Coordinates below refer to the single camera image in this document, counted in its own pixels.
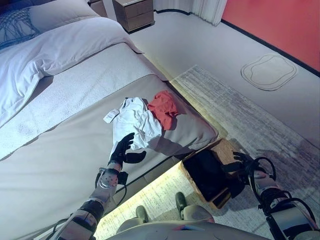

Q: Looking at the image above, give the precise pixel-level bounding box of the wicker laundry basket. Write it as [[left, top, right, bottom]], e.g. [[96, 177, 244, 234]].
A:
[[180, 138, 245, 210]]

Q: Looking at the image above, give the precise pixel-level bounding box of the grey robot torso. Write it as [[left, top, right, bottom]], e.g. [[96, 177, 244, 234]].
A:
[[106, 220, 266, 240]]

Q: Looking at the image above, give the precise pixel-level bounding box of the brown wooden nightstand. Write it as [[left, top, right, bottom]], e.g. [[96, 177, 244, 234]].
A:
[[111, 0, 155, 34]]

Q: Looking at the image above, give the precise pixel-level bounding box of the bed with grey sheet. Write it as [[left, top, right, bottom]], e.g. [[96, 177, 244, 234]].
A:
[[0, 74, 219, 239]]

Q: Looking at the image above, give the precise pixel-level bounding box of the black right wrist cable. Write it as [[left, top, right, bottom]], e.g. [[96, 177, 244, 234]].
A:
[[245, 155, 319, 226]]

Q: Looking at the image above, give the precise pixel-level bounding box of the beige pillow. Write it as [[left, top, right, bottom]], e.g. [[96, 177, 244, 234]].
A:
[[28, 0, 101, 34]]

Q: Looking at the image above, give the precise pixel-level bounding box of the white duvet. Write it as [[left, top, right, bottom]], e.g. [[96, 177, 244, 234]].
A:
[[0, 16, 141, 129]]

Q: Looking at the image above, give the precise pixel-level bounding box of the large bed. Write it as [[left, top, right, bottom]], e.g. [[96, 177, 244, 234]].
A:
[[0, 0, 219, 240]]

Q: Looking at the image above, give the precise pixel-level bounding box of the small white floor mat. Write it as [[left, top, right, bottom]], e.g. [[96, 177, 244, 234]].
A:
[[239, 53, 299, 92]]

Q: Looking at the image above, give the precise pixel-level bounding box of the silver left robot leg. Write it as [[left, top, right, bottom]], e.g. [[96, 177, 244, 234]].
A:
[[117, 204, 151, 234]]

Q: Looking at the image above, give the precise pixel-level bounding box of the white garment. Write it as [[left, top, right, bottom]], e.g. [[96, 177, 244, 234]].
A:
[[103, 96, 164, 151]]

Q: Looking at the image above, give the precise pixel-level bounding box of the silver robot leg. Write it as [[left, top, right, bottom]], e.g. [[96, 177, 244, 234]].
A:
[[117, 204, 151, 234], [174, 191, 216, 224]]

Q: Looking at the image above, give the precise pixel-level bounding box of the brown wooden cabinet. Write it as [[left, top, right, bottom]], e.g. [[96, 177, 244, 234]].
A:
[[88, 0, 109, 19]]

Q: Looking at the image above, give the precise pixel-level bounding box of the grey patterned pillow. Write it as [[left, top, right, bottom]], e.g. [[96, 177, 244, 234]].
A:
[[0, 6, 41, 51]]

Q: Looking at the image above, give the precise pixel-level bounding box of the white curtain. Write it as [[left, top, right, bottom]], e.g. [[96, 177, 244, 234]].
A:
[[153, 0, 229, 26]]

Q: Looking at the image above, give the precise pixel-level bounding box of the grey striped area rug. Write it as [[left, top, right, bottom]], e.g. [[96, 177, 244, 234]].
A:
[[94, 64, 320, 240]]

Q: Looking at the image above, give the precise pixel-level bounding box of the white textured blanket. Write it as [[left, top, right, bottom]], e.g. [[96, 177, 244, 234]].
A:
[[0, 42, 169, 161]]

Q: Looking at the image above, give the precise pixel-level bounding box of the upholstered beige bed frame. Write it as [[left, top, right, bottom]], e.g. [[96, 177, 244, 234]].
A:
[[109, 156, 186, 209]]

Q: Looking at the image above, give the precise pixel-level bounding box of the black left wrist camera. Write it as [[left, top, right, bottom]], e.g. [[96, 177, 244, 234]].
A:
[[117, 171, 129, 186]]

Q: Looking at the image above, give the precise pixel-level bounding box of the red garment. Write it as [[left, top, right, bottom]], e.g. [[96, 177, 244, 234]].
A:
[[146, 89, 181, 131]]

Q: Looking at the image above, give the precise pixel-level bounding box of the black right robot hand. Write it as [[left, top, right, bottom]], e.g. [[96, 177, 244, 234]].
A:
[[232, 151, 254, 171]]

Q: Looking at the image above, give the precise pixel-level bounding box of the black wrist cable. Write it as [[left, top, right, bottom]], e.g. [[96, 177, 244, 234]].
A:
[[94, 169, 129, 209], [245, 155, 319, 226]]

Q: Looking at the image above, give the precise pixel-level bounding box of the silver right robot leg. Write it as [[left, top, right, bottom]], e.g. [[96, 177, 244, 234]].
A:
[[174, 191, 216, 224]]

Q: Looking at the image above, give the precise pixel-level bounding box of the black garment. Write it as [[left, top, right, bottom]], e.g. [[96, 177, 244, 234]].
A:
[[183, 149, 235, 203]]

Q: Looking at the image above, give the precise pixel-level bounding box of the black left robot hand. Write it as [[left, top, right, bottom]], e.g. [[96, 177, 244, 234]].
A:
[[107, 132, 148, 171]]

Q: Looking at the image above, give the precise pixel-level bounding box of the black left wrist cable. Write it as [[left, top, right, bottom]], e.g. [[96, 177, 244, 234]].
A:
[[94, 169, 129, 209]]

